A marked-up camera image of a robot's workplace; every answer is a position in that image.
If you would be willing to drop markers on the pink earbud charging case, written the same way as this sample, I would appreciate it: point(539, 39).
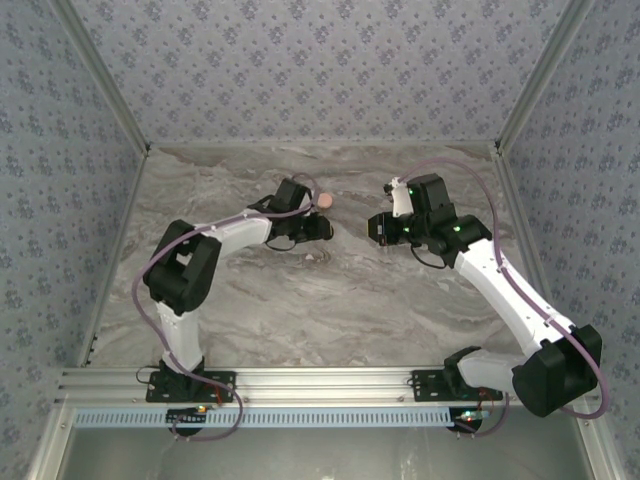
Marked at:
point(326, 201)

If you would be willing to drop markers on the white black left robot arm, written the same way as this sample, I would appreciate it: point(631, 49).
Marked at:
point(180, 335)

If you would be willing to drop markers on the slanted aluminium frame post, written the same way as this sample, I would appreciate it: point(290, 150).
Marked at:
point(540, 75)
point(106, 75)

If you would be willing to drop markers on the aluminium table side rail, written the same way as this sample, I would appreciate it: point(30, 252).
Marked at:
point(532, 260)
point(116, 260)

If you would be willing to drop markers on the wide aluminium mounting rail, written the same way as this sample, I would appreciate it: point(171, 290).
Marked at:
point(320, 385)

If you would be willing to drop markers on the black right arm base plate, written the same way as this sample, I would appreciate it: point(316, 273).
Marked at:
point(425, 391)

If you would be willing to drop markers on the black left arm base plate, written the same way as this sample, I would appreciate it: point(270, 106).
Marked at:
point(225, 391)

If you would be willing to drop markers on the black controller board with LED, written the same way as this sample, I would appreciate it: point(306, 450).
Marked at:
point(186, 418)
point(467, 416)

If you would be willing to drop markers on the grey metal panel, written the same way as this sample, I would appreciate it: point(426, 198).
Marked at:
point(320, 455)

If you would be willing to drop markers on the short aluminium frame post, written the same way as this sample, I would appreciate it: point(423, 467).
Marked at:
point(50, 445)
point(597, 445)

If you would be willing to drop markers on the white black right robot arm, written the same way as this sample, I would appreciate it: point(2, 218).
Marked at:
point(505, 300)

